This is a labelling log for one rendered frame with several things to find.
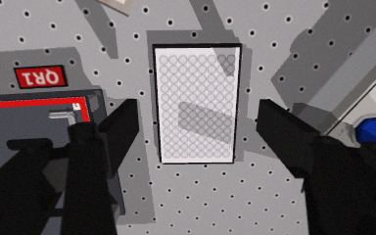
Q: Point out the grey operator button panel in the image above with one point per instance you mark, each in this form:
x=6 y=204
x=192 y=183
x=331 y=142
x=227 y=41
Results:
x=345 y=106

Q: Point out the white well plate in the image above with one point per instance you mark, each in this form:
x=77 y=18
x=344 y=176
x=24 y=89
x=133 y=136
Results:
x=197 y=95

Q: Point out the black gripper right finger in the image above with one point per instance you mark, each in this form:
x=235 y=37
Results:
x=339 y=181

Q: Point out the dark grey nest plate with red border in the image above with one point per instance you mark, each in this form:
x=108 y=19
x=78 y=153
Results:
x=36 y=118

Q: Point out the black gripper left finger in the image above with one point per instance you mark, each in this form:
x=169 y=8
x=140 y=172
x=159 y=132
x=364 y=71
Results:
x=92 y=156

